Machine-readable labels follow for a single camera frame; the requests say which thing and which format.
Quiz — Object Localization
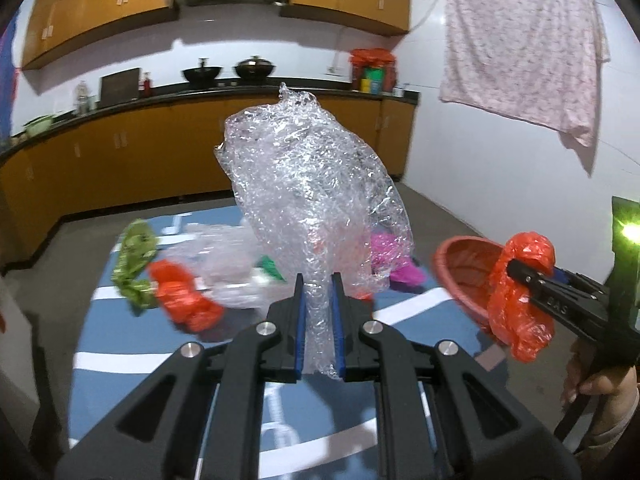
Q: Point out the large orange plastic bag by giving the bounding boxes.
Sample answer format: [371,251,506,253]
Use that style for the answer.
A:
[487,232,555,363]

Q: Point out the clear bubble wrap sheet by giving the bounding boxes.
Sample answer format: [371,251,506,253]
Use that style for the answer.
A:
[215,86,414,378]

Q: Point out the red plastic trash basket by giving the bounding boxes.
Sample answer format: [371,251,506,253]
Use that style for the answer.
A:
[432,236,503,344]

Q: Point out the wooden lower kitchen cabinets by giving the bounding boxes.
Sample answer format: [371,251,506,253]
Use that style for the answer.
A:
[1,87,279,270]

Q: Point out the person's right hand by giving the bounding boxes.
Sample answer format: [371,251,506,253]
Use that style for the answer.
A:
[561,339,639,417]

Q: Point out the blue white striped tablecloth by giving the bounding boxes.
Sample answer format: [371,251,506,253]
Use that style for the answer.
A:
[67,247,508,479]

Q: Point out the small orange plastic bag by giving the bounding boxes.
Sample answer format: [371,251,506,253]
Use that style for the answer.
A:
[149,259,224,333]

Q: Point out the small green plastic scrap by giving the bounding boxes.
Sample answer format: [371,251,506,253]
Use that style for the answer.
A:
[258,256,285,282]

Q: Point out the clear plastic bag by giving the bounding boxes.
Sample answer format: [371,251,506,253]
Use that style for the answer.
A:
[163,220,294,312]

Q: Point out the magenta plastic bag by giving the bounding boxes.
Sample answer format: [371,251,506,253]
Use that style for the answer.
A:
[370,232,426,287]

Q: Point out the green paw print bag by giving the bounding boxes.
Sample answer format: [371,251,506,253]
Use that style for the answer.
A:
[112,219,157,312]

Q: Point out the pink floral hanging cloth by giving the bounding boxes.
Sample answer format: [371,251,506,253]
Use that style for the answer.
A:
[439,0,610,148]

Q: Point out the red bag with containers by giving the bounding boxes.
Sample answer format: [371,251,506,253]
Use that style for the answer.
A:
[349,48,397,94]

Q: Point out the green basin on counter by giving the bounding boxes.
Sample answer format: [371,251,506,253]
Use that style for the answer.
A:
[24,115,54,138]

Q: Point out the dark cutting board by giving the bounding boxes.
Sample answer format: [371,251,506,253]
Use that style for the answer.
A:
[98,67,141,108]

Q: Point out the clear jar on counter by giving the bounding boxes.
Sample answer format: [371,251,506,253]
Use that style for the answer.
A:
[74,80,96,116]

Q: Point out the black lidded pot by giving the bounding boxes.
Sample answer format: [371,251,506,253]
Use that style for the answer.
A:
[233,55,276,84]

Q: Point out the magenta blue hanging cloth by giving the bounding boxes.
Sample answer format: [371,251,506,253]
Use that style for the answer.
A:
[0,12,20,144]

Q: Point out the black wok with handle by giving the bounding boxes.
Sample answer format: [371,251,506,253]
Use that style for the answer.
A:
[182,58,222,88]

